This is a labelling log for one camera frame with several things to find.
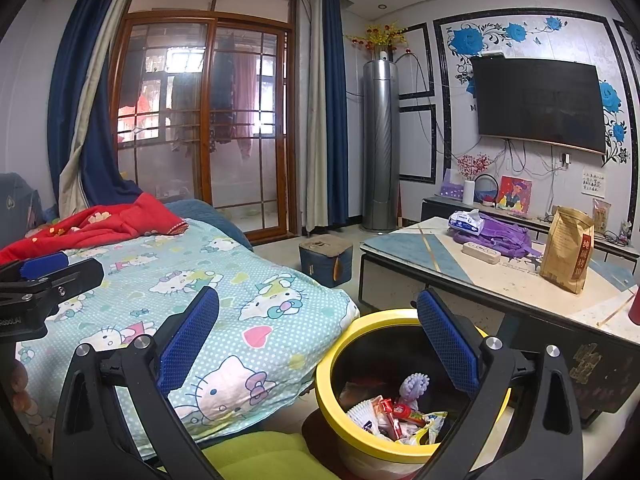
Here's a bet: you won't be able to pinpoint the white vase with red flowers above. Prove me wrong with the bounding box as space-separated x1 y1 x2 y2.
456 154 493 206

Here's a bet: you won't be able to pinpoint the blue and beige curtain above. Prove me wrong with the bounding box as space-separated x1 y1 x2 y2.
302 0 349 233
47 0 143 216

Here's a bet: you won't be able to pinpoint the colourful portrait painting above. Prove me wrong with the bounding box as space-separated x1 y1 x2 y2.
497 176 533 213

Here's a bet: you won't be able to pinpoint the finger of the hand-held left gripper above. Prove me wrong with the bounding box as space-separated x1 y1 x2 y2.
0 251 105 306

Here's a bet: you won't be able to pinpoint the yellow trash bin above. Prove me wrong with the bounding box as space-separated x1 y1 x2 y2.
315 308 511 478

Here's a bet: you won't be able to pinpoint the blue sofa armrest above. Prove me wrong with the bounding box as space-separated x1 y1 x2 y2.
162 199 253 251

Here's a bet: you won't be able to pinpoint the wooden sliding glass door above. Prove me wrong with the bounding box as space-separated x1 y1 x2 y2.
107 0 298 243

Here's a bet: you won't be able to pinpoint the brown paper bag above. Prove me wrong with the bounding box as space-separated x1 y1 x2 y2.
539 206 595 295

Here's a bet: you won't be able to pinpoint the blue storage stool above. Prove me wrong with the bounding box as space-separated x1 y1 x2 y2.
299 234 354 288

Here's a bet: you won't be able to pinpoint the white foam fruit net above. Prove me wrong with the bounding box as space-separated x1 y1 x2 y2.
346 396 385 428

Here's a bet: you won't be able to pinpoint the television cabinet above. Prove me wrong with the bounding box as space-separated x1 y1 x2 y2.
420 195 638 261

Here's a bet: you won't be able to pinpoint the hanging pink garment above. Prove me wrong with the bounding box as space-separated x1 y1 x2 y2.
232 52 258 161

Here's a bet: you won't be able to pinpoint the cartoon printed blanket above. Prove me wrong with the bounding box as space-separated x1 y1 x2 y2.
15 217 361 461

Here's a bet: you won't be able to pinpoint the white power strip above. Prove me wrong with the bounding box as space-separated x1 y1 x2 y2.
461 241 501 265

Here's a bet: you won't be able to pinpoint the coffee table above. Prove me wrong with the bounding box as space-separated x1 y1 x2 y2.
359 216 640 428

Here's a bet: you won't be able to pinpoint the purple foam fruit net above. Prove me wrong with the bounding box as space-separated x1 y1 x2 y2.
398 372 430 411

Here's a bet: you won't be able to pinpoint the dark grey bag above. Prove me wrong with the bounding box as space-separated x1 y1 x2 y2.
0 172 43 241

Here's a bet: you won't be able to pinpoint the round blue ornament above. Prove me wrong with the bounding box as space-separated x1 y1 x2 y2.
475 174 501 207

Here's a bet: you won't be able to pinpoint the grey standing air conditioner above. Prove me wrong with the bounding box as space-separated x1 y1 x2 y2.
361 52 401 233

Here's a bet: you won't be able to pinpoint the yellow artificial flowers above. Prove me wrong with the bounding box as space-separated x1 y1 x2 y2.
347 22 411 58

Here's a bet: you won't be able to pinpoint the purple cloth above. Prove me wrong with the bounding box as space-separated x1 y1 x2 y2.
450 212 541 261

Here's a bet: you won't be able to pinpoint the green cushion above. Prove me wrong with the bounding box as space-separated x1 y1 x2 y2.
202 430 341 480

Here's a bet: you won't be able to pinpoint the white tissue pack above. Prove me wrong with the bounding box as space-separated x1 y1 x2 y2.
448 209 485 233

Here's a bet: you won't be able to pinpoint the clear snack packet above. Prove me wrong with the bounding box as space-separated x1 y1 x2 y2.
592 199 612 233

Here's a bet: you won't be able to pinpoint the red blanket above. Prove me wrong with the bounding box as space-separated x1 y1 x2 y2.
0 192 188 263

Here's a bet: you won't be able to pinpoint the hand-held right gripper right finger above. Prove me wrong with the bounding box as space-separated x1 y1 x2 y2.
416 287 586 480

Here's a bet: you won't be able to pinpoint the person's left hand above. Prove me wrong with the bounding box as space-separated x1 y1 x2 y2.
9 360 31 411

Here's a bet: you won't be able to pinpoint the red snack wrapper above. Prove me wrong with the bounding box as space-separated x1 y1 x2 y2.
382 399 427 426

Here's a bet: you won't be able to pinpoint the black television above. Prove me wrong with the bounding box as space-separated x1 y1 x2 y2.
470 56 607 155

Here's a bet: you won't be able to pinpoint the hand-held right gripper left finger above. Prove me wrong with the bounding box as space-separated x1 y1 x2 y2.
52 286 221 480

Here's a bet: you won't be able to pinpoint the white wall note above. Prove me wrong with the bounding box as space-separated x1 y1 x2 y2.
581 170 606 195

